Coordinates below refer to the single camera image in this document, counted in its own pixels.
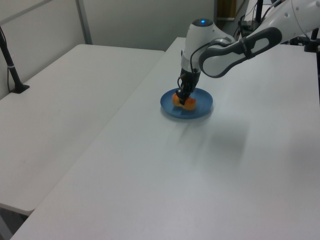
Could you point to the orange twisted bread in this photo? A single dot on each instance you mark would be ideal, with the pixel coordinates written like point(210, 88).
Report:
point(191, 104)

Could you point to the black vertical pole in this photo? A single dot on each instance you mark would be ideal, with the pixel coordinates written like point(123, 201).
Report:
point(260, 10)

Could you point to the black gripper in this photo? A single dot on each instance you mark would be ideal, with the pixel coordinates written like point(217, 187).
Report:
point(188, 80)

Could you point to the blue round plate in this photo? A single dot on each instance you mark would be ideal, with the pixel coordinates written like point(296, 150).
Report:
point(203, 105)

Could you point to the black camera stand pole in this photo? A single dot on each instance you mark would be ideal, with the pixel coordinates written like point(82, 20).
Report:
point(10, 67)

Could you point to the black clamped camera stand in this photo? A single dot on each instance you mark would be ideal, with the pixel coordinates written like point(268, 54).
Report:
point(312, 45)

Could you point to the yellow wooden panel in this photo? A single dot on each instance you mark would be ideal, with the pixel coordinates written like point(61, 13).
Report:
point(226, 8)

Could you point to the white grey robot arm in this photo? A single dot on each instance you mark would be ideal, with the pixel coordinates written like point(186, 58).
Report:
point(220, 62)

